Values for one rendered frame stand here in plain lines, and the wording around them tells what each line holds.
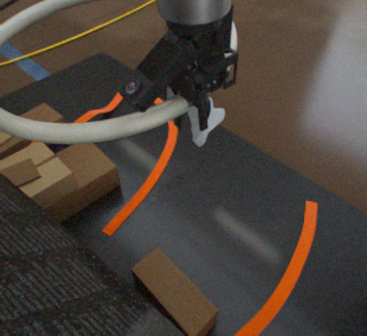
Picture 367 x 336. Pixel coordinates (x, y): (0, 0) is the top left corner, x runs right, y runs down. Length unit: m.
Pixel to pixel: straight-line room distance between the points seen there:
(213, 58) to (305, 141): 1.44
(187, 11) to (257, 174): 1.31
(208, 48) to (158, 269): 0.90
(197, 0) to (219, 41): 0.10
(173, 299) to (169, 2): 0.97
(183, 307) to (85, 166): 0.71
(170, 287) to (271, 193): 0.65
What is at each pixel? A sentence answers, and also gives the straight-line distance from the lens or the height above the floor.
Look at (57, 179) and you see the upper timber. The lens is 1.39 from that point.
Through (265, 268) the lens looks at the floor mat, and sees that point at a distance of 1.42.
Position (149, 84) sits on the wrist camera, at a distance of 0.46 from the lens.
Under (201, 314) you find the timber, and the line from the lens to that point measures 1.20.
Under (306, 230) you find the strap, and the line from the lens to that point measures 1.54.
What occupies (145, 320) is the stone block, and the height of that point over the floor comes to 0.64.
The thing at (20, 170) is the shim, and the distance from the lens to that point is 1.46.
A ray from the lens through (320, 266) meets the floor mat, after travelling 1.48.
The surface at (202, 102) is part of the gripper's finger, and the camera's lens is 0.49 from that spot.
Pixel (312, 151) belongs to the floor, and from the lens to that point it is 1.86.
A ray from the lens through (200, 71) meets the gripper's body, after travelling 0.49.
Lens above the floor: 1.28
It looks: 48 degrees down
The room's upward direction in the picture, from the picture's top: straight up
